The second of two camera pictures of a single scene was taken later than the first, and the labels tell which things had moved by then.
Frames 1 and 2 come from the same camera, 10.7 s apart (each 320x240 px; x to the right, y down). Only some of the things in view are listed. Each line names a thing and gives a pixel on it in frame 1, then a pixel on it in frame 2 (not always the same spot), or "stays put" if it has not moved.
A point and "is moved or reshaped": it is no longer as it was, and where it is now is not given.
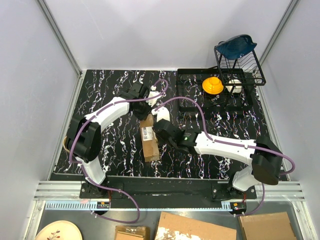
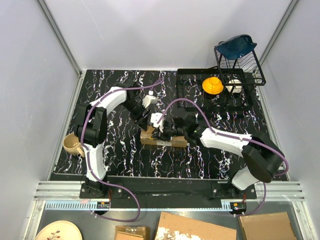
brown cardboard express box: x=150 y=143 is moved or reshaped
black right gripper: x=159 y=139 -> x=164 y=133
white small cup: x=237 y=89 stays put
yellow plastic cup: x=212 y=85 stays put
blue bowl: x=235 y=47 stays put
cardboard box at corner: x=275 y=226 stays put
